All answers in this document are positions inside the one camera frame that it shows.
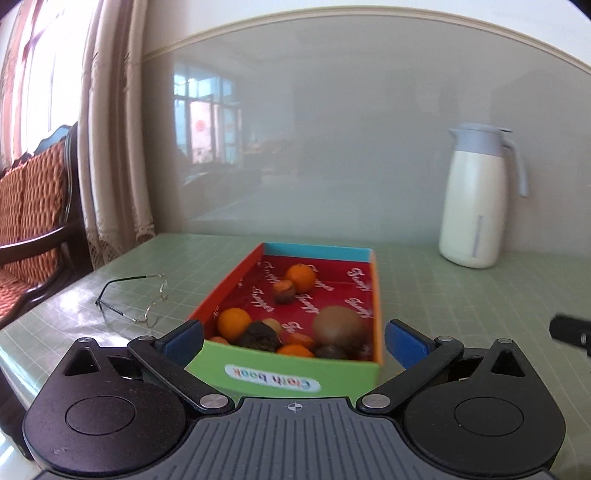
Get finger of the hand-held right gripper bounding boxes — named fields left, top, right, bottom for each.
left=549, top=315, right=591, bottom=356

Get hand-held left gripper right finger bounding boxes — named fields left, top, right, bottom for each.
left=356, top=319, right=532, bottom=415

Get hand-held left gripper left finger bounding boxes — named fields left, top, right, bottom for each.
left=59, top=318, right=235, bottom=415

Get brown kiwi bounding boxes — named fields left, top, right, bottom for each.
left=313, top=307, right=365, bottom=347

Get colourful cardboard box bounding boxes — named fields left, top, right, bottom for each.
left=185, top=242, right=385, bottom=398

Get small brown round fruit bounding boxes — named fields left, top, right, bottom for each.
left=273, top=280, right=297, bottom=304

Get small orange with green stem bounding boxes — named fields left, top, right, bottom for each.
left=285, top=263, right=317, bottom=294

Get metal-framed eyeglasses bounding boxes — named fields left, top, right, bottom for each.
left=95, top=274, right=168, bottom=329

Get green checked tablecloth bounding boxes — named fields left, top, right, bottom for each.
left=0, top=233, right=591, bottom=480

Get white thermos jug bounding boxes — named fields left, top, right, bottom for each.
left=438, top=123, right=529, bottom=269

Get dark wooden chair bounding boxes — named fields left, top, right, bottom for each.
left=0, top=122, right=90, bottom=330

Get orange patterned seat cushion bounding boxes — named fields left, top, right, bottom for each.
left=0, top=256, right=54, bottom=321

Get orange patterned back cushion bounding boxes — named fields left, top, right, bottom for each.
left=0, top=141, right=68, bottom=247

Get beige lace curtain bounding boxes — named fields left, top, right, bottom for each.
left=78, top=0, right=155, bottom=271

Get sheer white curtain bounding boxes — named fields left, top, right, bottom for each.
left=0, top=0, right=100, bottom=171

